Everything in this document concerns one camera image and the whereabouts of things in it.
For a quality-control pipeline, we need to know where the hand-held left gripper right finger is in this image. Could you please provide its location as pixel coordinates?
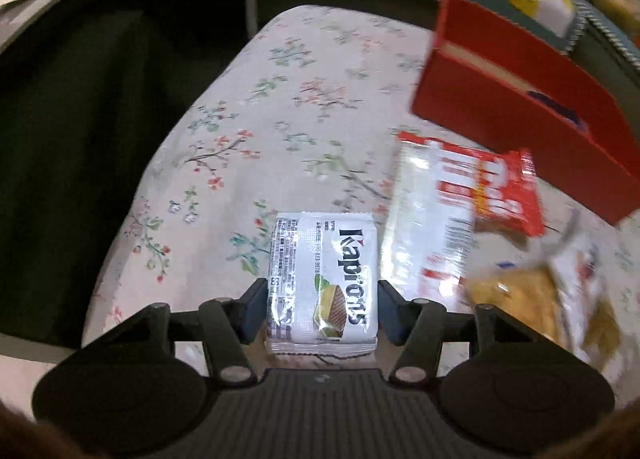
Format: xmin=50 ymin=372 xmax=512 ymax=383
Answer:
xmin=376 ymin=279 xmax=568 ymax=386

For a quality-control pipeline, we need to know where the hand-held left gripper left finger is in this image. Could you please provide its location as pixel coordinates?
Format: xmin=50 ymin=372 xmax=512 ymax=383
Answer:
xmin=75 ymin=278 xmax=269 ymax=386

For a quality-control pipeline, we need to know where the white wafer packet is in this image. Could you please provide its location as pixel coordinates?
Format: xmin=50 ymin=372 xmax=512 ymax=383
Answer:
xmin=264 ymin=211 xmax=379 ymax=357

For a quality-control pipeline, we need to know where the red and white gummy packet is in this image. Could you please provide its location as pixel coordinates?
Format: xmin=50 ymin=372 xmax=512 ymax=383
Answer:
xmin=380 ymin=131 xmax=546 ymax=310

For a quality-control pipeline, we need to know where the clear bag of yellow cookies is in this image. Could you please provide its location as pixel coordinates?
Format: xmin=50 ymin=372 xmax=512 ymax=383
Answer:
xmin=457 ymin=211 xmax=626 ymax=370

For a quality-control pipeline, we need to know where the red cardboard box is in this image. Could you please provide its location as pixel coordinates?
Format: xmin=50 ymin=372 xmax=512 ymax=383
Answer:
xmin=410 ymin=0 xmax=640 ymax=226

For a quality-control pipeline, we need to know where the floral tablecloth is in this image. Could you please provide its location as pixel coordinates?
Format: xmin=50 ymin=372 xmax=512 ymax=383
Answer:
xmin=80 ymin=5 xmax=640 ymax=390

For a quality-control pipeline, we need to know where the dark side cabinet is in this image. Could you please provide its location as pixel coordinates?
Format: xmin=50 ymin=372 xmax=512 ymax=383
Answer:
xmin=0 ymin=0 xmax=258 ymax=345

